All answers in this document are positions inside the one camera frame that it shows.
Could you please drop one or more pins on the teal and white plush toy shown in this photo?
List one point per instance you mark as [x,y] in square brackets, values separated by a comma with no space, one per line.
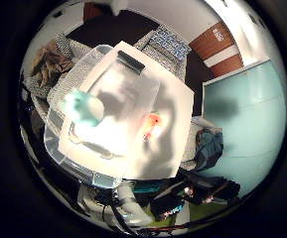
[83,108]

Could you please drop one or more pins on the clear plastic storage container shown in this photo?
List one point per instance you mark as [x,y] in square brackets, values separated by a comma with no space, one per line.
[113,109]

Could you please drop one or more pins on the red orange round toy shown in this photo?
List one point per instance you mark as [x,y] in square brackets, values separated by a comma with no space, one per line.
[151,125]

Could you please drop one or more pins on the dark blue crumpled cloth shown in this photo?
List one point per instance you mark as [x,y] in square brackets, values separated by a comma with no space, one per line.
[210,148]

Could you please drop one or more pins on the gray speckled sofa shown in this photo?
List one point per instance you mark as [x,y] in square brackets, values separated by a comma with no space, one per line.
[68,49]

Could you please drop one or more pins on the brown wooden door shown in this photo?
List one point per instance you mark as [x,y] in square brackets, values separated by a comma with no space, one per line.
[220,49]

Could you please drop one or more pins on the light teal partition panel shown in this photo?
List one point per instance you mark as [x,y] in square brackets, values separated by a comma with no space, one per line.
[249,119]

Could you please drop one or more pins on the brown crumpled blanket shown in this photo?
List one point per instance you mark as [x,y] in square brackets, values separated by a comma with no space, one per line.
[50,66]

